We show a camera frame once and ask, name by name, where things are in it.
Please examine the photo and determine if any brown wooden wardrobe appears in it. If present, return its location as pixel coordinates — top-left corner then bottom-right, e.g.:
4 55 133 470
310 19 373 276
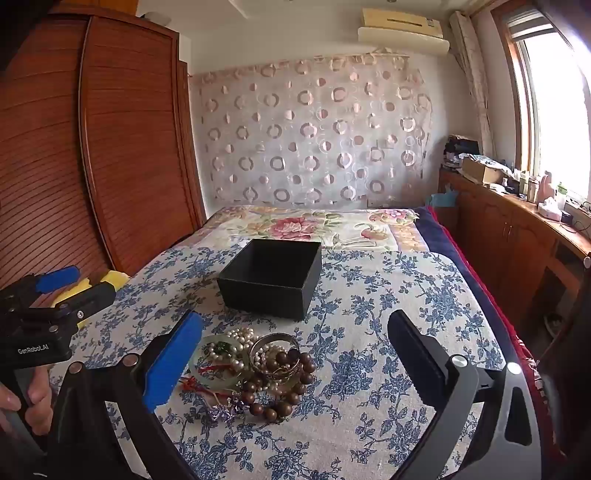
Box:
0 14 207 298

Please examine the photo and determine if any brown wooden bead bracelet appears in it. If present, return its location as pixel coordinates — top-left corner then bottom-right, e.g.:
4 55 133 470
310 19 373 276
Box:
233 347 317 424

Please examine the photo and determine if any navy and red blanket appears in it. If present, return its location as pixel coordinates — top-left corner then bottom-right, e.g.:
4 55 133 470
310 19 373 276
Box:
412 206 548 418

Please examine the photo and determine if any red cord bracelet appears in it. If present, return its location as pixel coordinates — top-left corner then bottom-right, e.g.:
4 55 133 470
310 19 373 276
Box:
178 362 232 398

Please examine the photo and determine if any pile of dark clothes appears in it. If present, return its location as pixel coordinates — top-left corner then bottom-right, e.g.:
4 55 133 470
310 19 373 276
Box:
441 135 482 172

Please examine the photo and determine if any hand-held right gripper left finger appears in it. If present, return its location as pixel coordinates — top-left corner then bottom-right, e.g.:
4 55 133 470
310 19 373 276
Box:
46 310 204 480

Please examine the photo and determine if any person's left hand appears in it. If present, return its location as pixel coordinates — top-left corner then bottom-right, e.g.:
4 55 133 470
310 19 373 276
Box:
0 369 54 437

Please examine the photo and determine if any purple crystal ornament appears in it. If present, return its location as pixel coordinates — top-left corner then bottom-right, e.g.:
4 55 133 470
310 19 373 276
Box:
205 396 253 424

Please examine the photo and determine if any yellow pillow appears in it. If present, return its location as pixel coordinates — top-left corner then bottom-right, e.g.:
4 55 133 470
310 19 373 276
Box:
51 270 133 331

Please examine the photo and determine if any pale jade bangle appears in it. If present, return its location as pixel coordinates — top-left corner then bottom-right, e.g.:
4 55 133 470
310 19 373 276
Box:
188 335 254 391

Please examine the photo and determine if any metal bangle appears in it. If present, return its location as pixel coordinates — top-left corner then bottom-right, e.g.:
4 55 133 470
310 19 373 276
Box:
249 332 304 382

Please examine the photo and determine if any pink figurine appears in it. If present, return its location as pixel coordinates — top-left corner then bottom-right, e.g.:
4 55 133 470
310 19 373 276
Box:
539 171 557 204

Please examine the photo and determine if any white pearl necklace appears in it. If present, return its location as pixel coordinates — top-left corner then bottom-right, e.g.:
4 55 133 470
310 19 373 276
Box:
205 327 269 371

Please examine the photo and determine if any teal bag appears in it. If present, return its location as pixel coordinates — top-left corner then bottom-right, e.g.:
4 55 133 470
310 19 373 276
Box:
425 185 459 209

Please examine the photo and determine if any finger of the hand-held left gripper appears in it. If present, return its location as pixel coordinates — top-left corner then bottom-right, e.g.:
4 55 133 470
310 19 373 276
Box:
52 282 117 331
0 266 82 315

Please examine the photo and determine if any black jewelry box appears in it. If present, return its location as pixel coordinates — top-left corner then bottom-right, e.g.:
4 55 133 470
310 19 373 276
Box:
217 239 322 321

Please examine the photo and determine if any lace window curtain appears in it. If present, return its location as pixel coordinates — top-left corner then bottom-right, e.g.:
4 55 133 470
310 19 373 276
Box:
450 11 498 158

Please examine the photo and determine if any cream air conditioner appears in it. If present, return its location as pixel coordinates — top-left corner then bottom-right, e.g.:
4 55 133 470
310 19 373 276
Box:
357 7 451 57

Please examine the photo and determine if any white tissue box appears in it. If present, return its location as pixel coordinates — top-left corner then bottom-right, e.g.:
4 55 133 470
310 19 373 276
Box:
537 198 565 223

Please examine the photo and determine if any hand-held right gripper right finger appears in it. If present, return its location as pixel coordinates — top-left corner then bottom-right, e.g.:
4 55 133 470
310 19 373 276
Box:
387 310 546 480

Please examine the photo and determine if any blue floral cloth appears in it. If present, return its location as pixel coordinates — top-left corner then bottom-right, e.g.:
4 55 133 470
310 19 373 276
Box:
48 244 507 480

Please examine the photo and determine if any wooden framed window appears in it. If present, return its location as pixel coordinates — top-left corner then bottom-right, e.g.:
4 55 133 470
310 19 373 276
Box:
492 7 591 206

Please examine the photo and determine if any long wooden cabinet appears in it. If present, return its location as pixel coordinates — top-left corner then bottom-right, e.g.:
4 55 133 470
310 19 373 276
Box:
435 167 591 334

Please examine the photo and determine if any cardboard box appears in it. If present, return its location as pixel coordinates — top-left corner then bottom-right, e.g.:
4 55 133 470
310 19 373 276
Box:
462 157 505 185

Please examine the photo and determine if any circle patterned wall curtain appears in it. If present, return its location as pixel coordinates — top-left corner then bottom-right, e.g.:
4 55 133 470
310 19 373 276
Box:
191 52 433 209

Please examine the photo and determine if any pink floral bed cover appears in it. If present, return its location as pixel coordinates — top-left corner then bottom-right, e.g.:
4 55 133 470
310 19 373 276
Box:
184 205 431 256

